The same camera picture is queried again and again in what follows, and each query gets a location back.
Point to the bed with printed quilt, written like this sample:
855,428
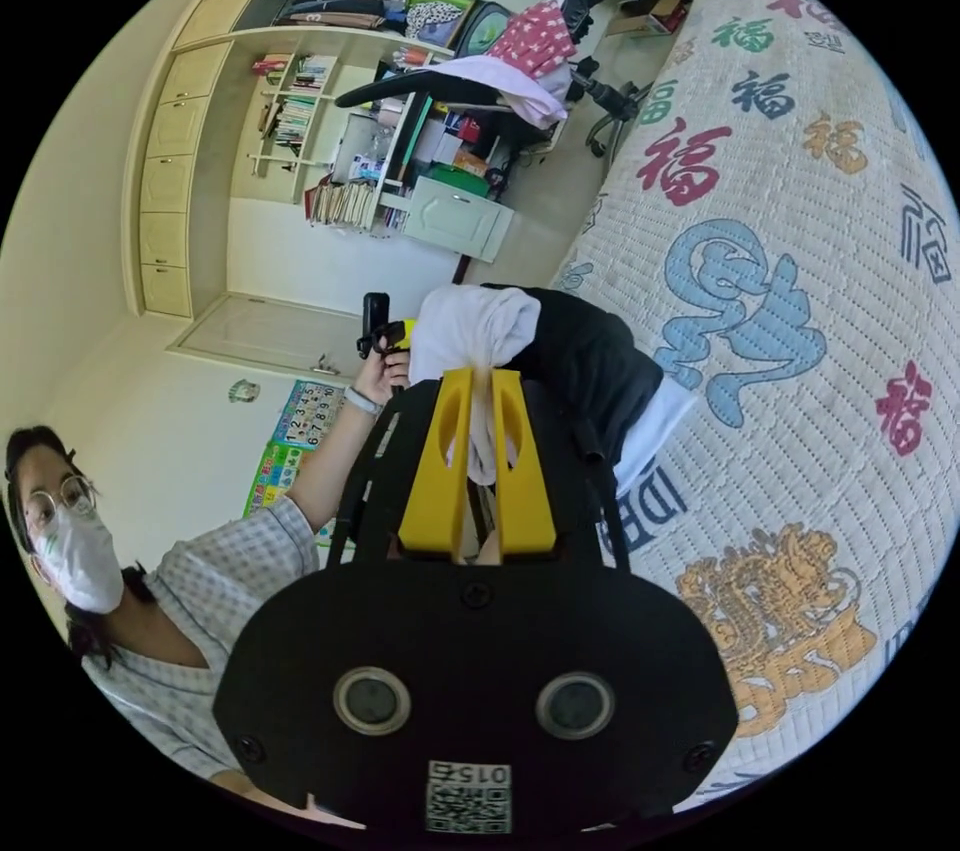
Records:
780,311

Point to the brown carton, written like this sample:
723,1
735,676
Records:
651,11

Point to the pile of clothes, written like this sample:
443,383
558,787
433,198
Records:
592,356

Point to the cream wall cupboard with shelves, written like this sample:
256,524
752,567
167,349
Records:
225,116

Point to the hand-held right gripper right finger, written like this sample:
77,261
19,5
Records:
526,483

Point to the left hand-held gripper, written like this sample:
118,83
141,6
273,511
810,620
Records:
384,342

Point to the person's body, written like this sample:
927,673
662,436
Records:
150,611

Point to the white t-shirt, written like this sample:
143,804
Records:
476,326

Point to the person's left hand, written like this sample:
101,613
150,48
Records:
382,378

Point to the cream door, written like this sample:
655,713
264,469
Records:
262,333

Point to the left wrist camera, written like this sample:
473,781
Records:
373,315

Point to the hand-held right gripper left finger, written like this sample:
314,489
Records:
435,476

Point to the black office chair with clothes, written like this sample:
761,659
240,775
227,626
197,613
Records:
525,63

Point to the person's left forearm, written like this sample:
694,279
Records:
330,450

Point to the colourful wall poster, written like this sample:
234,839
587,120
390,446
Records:
292,438

